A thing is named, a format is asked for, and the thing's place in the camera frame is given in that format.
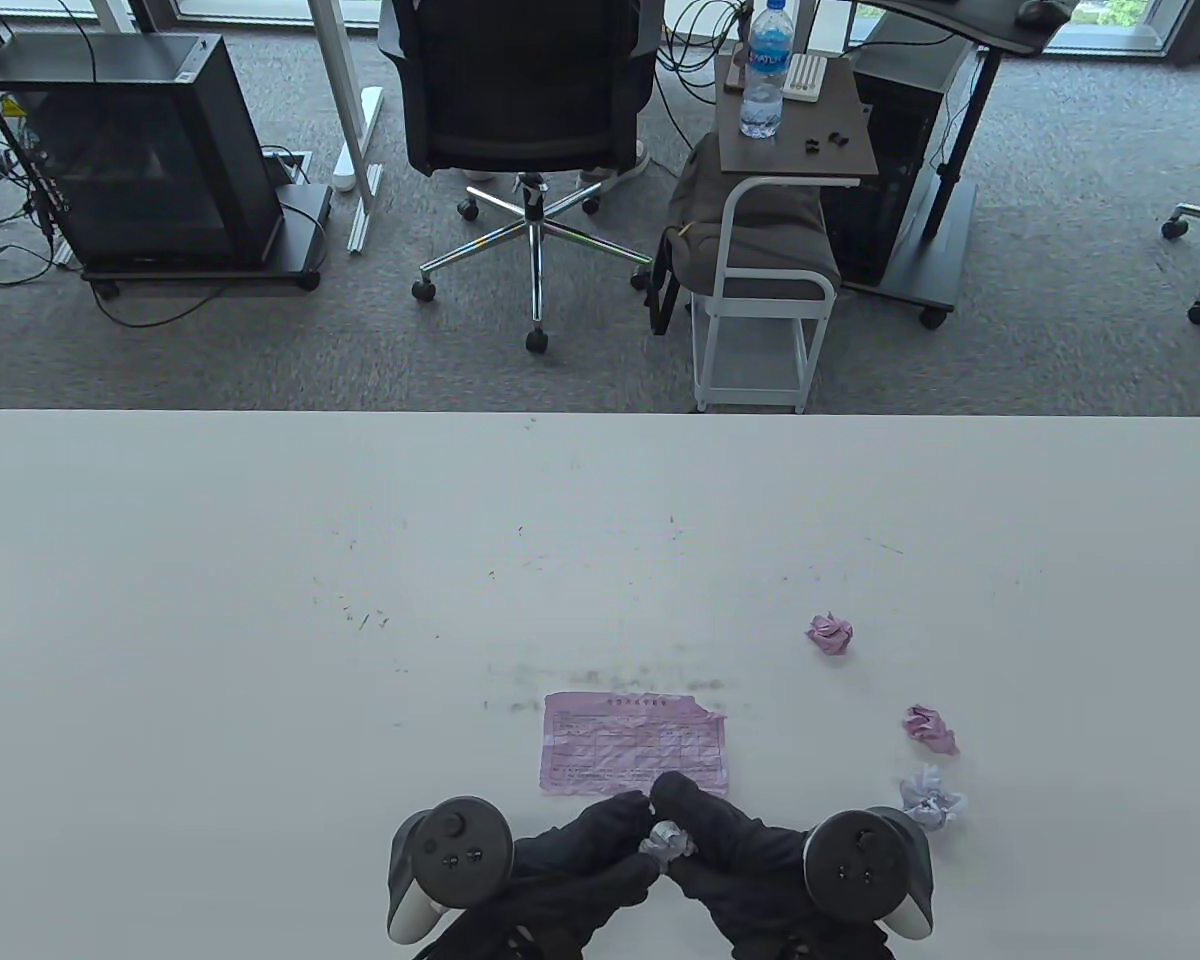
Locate person's right hand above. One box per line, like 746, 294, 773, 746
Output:
650, 770, 893, 960

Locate person's left hand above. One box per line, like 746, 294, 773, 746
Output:
415, 790, 661, 960

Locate white invoice paper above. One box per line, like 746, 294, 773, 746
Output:
638, 820, 698, 861
897, 767, 965, 830

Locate grey fabric bag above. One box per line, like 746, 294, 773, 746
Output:
648, 133, 841, 336

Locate black wheeled platform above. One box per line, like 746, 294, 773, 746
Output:
80, 183, 333, 299

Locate black computer tower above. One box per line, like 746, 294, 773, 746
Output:
820, 20, 976, 286

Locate clear plastic water bottle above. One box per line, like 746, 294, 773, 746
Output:
739, 0, 790, 140

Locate black office chair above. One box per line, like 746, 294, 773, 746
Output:
378, 0, 656, 354

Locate black glass computer case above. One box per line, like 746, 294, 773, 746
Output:
0, 32, 283, 269

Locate black standing desk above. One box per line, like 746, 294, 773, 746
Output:
840, 0, 1076, 329

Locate black floor cable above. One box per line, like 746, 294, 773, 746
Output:
85, 270, 231, 329

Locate brown side table white frame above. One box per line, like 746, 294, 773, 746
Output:
690, 52, 879, 414

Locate black cable bundle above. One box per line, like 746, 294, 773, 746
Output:
0, 110, 71, 291
653, 0, 753, 196

